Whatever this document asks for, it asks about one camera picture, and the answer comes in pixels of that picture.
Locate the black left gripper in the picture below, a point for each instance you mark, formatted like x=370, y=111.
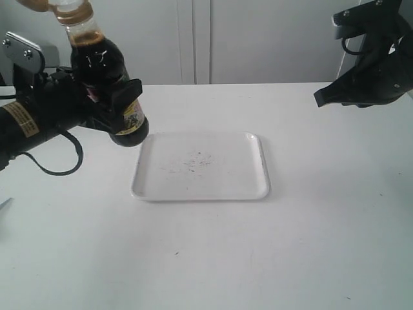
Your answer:
x=58, y=101

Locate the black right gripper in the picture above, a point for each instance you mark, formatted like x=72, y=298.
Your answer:
x=378, y=77

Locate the soy sauce bottle gold cap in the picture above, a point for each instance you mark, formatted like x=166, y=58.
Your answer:
x=97, y=62

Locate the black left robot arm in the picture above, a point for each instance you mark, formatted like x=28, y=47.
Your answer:
x=14, y=144

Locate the white cabinet doors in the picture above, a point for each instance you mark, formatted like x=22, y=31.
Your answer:
x=221, y=42

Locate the white rectangular plastic tray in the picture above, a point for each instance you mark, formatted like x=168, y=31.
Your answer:
x=200, y=166

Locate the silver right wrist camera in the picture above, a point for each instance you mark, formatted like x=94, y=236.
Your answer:
x=342, y=26

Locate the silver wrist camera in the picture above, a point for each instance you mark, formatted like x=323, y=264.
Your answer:
x=30, y=52
x=342, y=26

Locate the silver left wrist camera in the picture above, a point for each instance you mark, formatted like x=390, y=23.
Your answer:
x=30, y=52

